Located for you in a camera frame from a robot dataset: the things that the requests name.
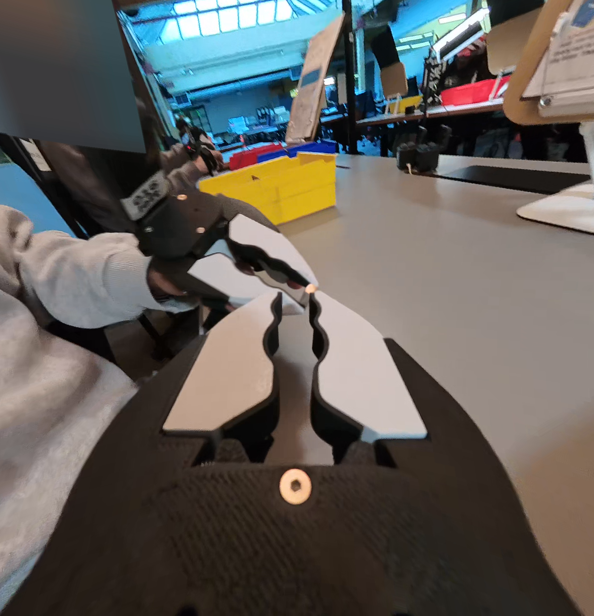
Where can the small black panel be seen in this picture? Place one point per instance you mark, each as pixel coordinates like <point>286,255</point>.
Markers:
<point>384,45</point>

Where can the blue plastic bin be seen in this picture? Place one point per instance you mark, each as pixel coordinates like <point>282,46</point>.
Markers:
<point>316,147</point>

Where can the black office chair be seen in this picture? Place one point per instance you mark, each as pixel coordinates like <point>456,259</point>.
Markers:
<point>18,144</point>

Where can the printed instruction sheet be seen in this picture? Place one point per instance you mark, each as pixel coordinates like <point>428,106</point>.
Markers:
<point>571,62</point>

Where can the instruction sheet on stand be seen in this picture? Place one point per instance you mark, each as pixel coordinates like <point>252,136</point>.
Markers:
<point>518,96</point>

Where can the white board stand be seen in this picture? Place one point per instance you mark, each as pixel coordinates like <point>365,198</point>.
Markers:
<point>561,211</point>

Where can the cardboard instruction board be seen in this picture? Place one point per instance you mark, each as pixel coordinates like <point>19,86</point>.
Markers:
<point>311,86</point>

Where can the person's left hand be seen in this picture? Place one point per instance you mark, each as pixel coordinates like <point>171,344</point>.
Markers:
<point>164,281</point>

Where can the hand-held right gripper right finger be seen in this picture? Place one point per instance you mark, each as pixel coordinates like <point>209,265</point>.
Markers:
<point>364,385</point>

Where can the grey desk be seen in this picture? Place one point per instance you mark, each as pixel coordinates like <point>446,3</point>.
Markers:
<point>446,288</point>

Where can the rounded brown board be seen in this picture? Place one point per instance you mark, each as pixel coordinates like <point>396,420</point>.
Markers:
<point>508,48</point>

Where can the red plastic bin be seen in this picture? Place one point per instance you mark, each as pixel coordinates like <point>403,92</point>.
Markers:
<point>249,156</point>

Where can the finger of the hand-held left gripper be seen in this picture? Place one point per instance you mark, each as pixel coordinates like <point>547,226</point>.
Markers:
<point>229,284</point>
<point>268,240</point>

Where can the white light bar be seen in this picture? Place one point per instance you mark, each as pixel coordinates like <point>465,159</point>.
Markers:
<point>458,33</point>

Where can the yellow divided plastic bin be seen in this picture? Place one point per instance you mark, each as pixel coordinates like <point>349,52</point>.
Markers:
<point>287,192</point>

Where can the person's left forearm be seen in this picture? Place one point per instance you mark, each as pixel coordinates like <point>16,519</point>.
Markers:
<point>75,274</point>

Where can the distant red bin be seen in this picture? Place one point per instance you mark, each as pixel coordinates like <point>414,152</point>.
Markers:
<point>470,92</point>

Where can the small brown board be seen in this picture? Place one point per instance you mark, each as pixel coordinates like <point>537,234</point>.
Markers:
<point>394,79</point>

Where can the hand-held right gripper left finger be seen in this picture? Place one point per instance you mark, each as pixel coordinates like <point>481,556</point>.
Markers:
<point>220,380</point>

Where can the black charger block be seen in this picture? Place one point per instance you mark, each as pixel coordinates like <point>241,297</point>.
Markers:
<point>422,154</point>

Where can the large black panel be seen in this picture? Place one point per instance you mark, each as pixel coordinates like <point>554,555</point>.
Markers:
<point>513,12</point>

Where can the black pole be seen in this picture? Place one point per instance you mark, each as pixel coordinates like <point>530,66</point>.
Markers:
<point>350,72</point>

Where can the black desk mat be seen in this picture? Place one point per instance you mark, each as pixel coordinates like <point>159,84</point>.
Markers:
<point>513,179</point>

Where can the distant yellow bin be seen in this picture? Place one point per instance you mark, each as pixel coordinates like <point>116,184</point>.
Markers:
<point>405,104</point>

